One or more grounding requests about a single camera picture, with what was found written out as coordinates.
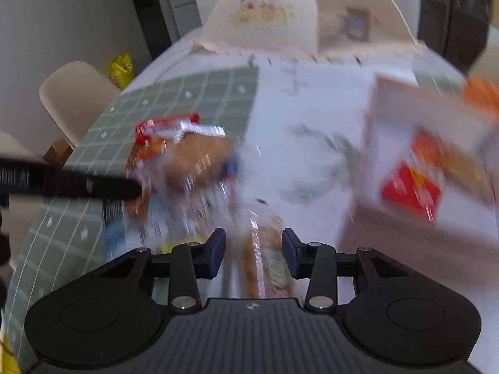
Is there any dark glass cabinet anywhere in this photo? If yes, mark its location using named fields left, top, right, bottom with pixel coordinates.
left=418, top=0, right=499, bottom=75

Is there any yellow soft item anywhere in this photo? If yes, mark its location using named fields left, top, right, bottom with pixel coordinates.
left=0, top=334, right=21, bottom=374

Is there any pink cardboard box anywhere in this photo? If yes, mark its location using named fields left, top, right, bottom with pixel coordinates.
left=337, top=74, right=499, bottom=258

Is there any white cabinet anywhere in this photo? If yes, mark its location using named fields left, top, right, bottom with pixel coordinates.
left=163, top=0, right=206, bottom=46

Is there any orange bag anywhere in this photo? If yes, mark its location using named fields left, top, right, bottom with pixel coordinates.
left=463, top=76, right=499, bottom=117

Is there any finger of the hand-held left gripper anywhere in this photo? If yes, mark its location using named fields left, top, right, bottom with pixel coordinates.
left=41, top=167, right=142, bottom=202

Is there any beige shell chair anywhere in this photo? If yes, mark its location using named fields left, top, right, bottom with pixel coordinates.
left=39, top=61, right=124, bottom=151
left=0, top=130, right=44, bottom=161

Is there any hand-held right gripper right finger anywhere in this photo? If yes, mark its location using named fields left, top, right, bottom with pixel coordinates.
left=281, top=228, right=417, bottom=314

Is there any brown cardboard box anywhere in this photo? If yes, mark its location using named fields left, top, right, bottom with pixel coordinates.
left=42, top=138, right=75, bottom=165

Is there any beige mesh food cover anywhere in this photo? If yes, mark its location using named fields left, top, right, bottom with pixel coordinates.
left=189, top=0, right=428, bottom=62

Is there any yellow plastic bag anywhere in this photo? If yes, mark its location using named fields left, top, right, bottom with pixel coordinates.
left=108, top=51, right=137, bottom=90

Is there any red clear cake packet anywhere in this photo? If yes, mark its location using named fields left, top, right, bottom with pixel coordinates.
left=125, top=113, right=240, bottom=219
left=380, top=128, right=496, bottom=223

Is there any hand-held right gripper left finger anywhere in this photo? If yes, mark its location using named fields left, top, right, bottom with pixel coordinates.
left=93, top=228, right=227, bottom=314

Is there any blue snack packet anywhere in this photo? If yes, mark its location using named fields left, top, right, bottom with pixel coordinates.
left=103, top=194, right=219, bottom=255

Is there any jar with blue label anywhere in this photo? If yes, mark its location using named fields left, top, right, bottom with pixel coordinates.
left=344, top=7, right=370, bottom=42

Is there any green and white printed tablecloth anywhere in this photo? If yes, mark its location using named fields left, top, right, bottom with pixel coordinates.
left=0, top=27, right=499, bottom=374

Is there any clear biscuit packet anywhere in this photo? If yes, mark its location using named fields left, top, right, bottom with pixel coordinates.
left=234, top=199, right=299, bottom=300

